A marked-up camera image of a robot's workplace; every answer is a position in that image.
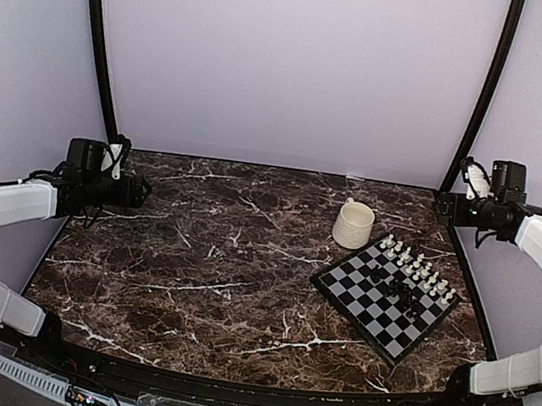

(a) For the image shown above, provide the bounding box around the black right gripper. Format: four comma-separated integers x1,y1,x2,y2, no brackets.
432,187,504,233

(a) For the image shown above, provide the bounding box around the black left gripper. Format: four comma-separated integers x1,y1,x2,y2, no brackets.
80,168,154,215

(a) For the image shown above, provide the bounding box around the black white chessboard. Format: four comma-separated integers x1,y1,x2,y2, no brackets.
310,234,462,367

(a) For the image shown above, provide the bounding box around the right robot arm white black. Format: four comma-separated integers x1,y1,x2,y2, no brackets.
433,193,542,406

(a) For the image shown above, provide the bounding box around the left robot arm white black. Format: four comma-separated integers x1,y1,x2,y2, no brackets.
0,167,152,371

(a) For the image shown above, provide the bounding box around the white chess piece corner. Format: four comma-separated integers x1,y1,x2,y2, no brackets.
379,234,395,249

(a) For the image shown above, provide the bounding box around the pile of black chess pieces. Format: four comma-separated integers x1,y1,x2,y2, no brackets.
369,265,419,319

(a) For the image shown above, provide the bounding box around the cream ceramic mug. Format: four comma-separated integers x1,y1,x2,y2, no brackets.
331,198,375,250

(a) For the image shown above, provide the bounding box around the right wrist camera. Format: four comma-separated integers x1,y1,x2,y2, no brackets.
460,156,527,204

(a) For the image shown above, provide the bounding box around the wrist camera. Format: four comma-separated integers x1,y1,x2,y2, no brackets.
460,156,527,204
66,138,124,179

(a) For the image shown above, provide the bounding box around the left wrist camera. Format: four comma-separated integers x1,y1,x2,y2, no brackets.
66,138,124,179

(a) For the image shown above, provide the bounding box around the right black frame post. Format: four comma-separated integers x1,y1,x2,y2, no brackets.
438,0,526,194

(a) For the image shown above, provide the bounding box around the black frame post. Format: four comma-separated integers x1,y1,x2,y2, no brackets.
438,0,526,194
88,0,119,142

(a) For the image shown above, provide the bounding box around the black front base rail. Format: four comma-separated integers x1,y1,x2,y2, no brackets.
0,328,517,406

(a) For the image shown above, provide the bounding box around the left black frame post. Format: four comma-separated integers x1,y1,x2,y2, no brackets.
88,0,119,142

